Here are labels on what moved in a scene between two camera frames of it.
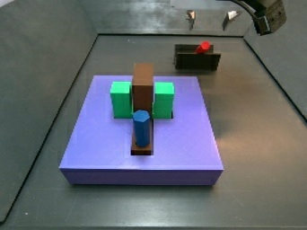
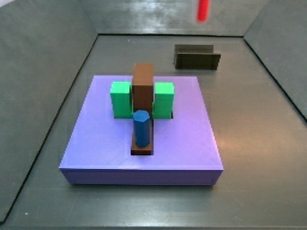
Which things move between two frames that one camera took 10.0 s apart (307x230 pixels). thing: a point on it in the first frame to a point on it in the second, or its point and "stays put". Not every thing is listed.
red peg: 203,48 to 203,10
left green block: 123,100 stays put
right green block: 163,100 stays put
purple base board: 184,158 stays put
